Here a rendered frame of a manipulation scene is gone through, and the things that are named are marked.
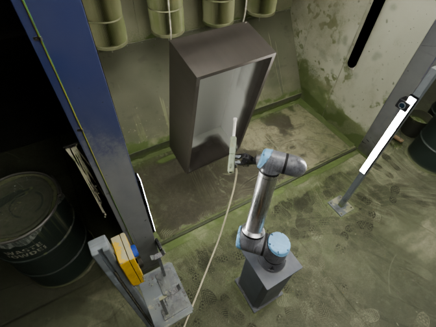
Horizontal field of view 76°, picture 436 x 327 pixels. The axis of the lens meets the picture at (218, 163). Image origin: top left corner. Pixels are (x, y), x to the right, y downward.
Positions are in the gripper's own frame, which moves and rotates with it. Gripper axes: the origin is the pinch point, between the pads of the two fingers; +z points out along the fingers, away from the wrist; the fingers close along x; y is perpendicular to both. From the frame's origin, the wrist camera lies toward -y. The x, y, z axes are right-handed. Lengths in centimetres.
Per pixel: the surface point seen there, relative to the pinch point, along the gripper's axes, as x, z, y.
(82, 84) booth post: -24, 30, -135
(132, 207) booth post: -53, 47, -56
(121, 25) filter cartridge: 107, 96, -47
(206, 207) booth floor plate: -26, 36, 69
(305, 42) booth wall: 200, -69, 93
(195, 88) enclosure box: 17, 10, -73
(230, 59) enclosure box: 38, -9, -71
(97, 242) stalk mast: -78, 20, -121
